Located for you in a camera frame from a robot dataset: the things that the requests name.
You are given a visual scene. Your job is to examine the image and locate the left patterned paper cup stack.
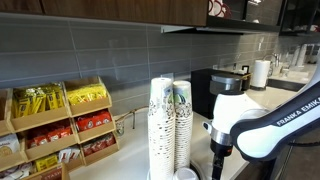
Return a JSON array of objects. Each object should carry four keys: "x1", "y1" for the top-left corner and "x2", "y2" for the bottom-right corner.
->
[{"x1": 148, "y1": 78, "x2": 175, "y2": 180}]

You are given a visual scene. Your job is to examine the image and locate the white lid stack on tray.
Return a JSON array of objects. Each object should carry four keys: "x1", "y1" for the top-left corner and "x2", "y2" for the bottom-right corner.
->
[{"x1": 173, "y1": 167, "x2": 198, "y2": 180}]

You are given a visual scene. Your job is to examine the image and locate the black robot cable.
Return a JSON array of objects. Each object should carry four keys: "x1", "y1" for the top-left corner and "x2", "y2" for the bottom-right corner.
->
[{"x1": 288, "y1": 140, "x2": 320, "y2": 148}]

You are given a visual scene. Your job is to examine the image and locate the red sugar packets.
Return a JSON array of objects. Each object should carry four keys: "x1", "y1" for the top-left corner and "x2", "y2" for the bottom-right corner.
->
[{"x1": 75, "y1": 110, "x2": 112, "y2": 132}]

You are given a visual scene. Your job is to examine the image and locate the wooden condiment organizer rack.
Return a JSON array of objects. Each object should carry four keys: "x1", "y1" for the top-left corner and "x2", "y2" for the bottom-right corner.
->
[{"x1": 0, "y1": 76, "x2": 119, "y2": 171}]

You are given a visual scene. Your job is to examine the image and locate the black Keurig coffee maker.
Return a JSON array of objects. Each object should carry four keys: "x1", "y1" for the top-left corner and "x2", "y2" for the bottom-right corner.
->
[{"x1": 191, "y1": 69, "x2": 242, "y2": 119}]

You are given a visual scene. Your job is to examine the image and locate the wooden upper cabinet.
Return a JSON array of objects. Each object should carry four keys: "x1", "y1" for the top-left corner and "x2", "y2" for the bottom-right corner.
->
[{"x1": 0, "y1": 0, "x2": 209, "y2": 26}]

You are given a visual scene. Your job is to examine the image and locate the yellow sweetener packets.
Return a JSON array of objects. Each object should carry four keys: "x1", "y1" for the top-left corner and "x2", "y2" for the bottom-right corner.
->
[{"x1": 67, "y1": 84, "x2": 107, "y2": 105}]

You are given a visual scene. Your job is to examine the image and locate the patterned paper cup stack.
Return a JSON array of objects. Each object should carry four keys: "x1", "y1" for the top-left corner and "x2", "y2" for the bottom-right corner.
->
[
  {"x1": 173, "y1": 81, "x2": 193, "y2": 170},
  {"x1": 148, "y1": 78, "x2": 175, "y2": 180}
]

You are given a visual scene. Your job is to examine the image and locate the white paper towel roll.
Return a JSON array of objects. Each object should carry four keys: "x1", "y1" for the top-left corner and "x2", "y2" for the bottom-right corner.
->
[{"x1": 251, "y1": 60, "x2": 270, "y2": 90}]

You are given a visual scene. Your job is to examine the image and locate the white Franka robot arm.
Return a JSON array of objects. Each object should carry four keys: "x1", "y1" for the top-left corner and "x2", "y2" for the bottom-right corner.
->
[{"x1": 203, "y1": 66, "x2": 320, "y2": 180}]

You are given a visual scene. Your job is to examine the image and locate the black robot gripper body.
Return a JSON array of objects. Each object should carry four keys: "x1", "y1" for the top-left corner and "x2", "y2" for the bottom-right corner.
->
[{"x1": 210, "y1": 141, "x2": 233, "y2": 180}]

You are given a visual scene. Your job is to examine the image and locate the right patterned paper cup stack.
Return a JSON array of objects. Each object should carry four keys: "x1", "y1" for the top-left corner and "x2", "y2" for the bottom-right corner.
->
[{"x1": 173, "y1": 81, "x2": 193, "y2": 170}]

